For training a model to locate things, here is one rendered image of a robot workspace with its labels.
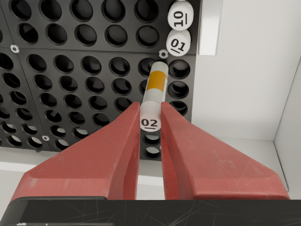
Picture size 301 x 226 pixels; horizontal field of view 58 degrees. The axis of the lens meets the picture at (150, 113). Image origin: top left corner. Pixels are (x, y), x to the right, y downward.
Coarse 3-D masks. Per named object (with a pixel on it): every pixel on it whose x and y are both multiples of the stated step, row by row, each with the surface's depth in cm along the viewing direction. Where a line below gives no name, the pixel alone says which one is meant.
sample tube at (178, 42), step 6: (174, 30) 14; (186, 30) 14; (168, 36) 14; (174, 36) 14; (180, 36) 14; (186, 36) 14; (168, 42) 14; (174, 42) 14; (180, 42) 14; (186, 42) 14; (168, 48) 14; (174, 48) 14; (180, 48) 14; (186, 48) 14; (174, 54) 14; (180, 54) 14
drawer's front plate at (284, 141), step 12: (300, 60) 21; (300, 72) 21; (300, 84) 21; (288, 96) 23; (300, 96) 21; (288, 108) 23; (300, 108) 20; (288, 120) 23; (300, 120) 20; (276, 132) 25; (288, 132) 22; (300, 132) 20; (276, 144) 25; (288, 144) 22; (300, 144) 20; (288, 156) 22; (300, 156) 20; (288, 168) 22; (300, 168) 20; (288, 180) 22; (300, 180) 20; (288, 192) 22; (300, 192) 19
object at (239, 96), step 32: (224, 0) 19; (256, 0) 19; (288, 0) 19; (224, 32) 21; (256, 32) 20; (288, 32) 20; (224, 64) 22; (256, 64) 22; (288, 64) 21; (224, 96) 24; (256, 96) 23; (32, 128) 29; (224, 128) 26; (256, 128) 25; (0, 160) 25; (32, 160) 25; (256, 160) 24
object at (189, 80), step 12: (168, 0) 14; (192, 0) 14; (168, 12) 14; (168, 24) 14; (192, 24) 14; (192, 36) 15; (192, 48) 15; (168, 60) 16; (192, 60) 16; (168, 72) 16; (192, 72) 16; (168, 84) 17; (192, 84) 16; (168, 96) 17; (180, 96) 17; (192, 96) 17
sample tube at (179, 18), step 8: (176, 0) 14; (184, 0) 14; (176, 8) 13; (184, 8) 13; (192, 8) 14; (168, 16) 13; (176, 16) 13; (184, 16) 13; (192, 16) 13; (176, 24) 13; (184, 24) 13
